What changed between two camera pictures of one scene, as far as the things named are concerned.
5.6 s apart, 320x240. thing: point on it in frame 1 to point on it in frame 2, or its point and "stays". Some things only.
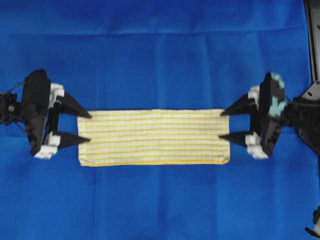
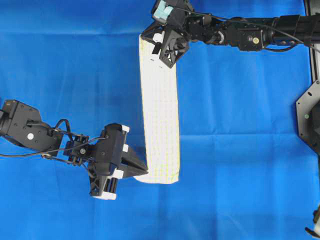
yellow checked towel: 153,137 to 160,112
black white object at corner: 316,233 stays
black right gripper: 266,102 to 176,40
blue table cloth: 156,54 stays
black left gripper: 42,99 to 111,150
